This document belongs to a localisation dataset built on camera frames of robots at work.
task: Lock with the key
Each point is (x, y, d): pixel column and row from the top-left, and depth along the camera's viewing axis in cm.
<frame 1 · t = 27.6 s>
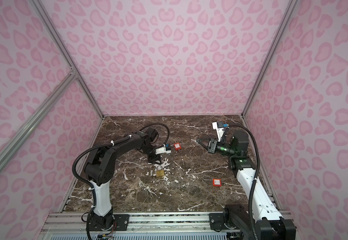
left hand: (160, 158, 92), fingers open
right hand: (198, 141, 69), fingers closed
brass padlock silver shackle: (159, 173, 92), on the table

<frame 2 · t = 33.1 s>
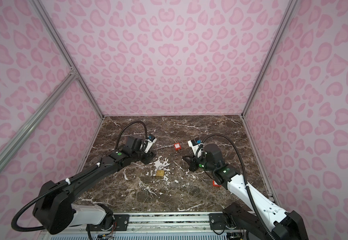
left hand: (152, 149, 84), fingers open
right hand: (183, 157, 74), fingers closed
the named things where they were.

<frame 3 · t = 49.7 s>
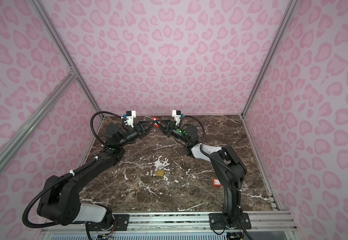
left hand: (155, 122, 72), fingers open
right hand: (156, 123, 74), fingers closed
the named things where they were.

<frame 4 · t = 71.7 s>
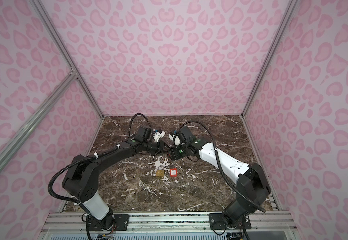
left hand: (172, 148, 82), fingers closed
right hand: (172, 152, 80), fingers open
the named things where they were.

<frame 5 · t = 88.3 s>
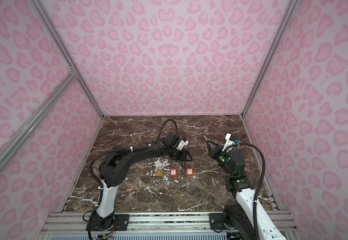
left hand: (191, 158, 88), fingers open
right hand: (205, 141, 73), fingers closed
the named things where they were.

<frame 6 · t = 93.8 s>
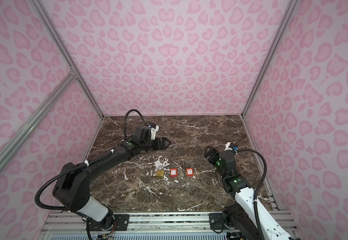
left hand: (166, 141, 84), fingers open
right hand: (210, 150, 79), fingers open
the named things where they were.

